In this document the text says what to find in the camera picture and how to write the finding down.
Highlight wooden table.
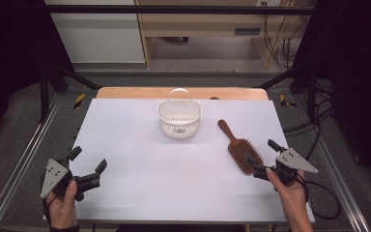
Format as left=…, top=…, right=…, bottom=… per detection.
left=96, top=86, right=270, bottom=101

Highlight black horizontal frame bar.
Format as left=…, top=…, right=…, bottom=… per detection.
left=43, top=4, right=317, bottom=15

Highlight black frame stand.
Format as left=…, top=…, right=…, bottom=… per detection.
left=254, top=62, right=319, bottom=123
left=38, top=61, right=102, bottom=124

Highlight white cabinet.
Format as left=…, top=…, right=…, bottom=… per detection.
left=43, top=0, right=147, bottom=65

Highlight yellow clamp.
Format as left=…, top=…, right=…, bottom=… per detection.
left=279, top=94, right=299, bottom=109
left=72, top=93, right=87, bottom=111

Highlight person's right hand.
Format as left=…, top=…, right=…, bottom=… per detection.
left=265, top=167, right=308, bottom=211

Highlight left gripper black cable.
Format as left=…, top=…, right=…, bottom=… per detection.
left=42, top=192, right=59, bottom=226

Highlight white table board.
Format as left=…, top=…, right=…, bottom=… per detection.
left=43, top=98, right=316, bottom=225

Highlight black floor cables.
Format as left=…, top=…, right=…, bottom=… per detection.
left=282, top=81, right=336, bottom=162

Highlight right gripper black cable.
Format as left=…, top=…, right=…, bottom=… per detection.
left=298, top=178, right=342, bottom=221

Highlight left yellow clamp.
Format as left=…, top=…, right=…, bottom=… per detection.
left=72, top=93, right=87, bottom=111

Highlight right yellow clamp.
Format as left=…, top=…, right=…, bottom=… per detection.
left=279, top=94, right=299, bottom=109

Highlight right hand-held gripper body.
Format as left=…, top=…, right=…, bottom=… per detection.
left=252, top=147, right=319, bottom=188

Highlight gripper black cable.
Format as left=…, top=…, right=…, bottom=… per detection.
left=42, top=192, right=59, bottom=226
left=298, top=178, right=342, bottom=221

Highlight black curtain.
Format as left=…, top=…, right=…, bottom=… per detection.
left=0, top=0, right=75, bottom=148
left=294, top=0, right=371, bottom=196

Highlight person's left hand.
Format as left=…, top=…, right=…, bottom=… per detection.
left=45, top=180, right=79, bottom=230

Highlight aluminium rail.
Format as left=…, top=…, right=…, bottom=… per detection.
left=0, top=93, right=65, bottom=232
left=294, top=95, right=371, bottom=232

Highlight white plastic basket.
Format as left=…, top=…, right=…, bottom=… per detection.
left=157, top=87, right=203, bottom=140

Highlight cables beside desk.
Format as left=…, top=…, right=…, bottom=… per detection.
left=260, top=1, right=311, bottom=71

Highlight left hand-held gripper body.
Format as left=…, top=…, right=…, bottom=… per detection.
left=40, top=157, right=101, bottom=203

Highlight wooden hairbrush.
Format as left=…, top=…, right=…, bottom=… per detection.
left=217, top=119, right=265, bottom=175

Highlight beige wooden desk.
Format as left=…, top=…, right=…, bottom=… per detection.
left=134, top=0, right=317, bottom=70

